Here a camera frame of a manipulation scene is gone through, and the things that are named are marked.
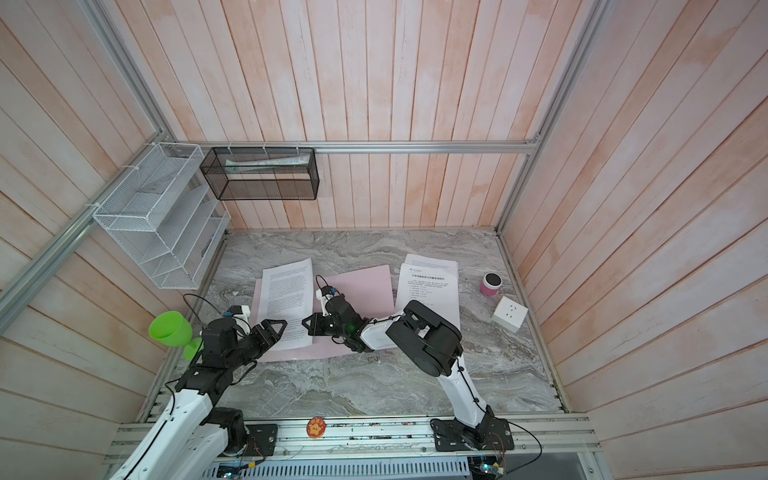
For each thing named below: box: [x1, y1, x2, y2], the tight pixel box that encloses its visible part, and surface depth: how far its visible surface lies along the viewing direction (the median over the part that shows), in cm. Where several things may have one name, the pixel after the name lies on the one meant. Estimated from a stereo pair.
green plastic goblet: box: [149, 311, 204, 362], surface depth 79 cm
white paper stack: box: [396, 253, 461, 329], surface depth 108 cm
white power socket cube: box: [492, 296, 529, 333], surface depth 95 cm
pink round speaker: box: [480, 272, 503, 296], surface depth 100 cm
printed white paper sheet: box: [257, 258, 313, 350], surface depth 98 cm
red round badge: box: [306, 416, 327, 439], surface depth 78 cm
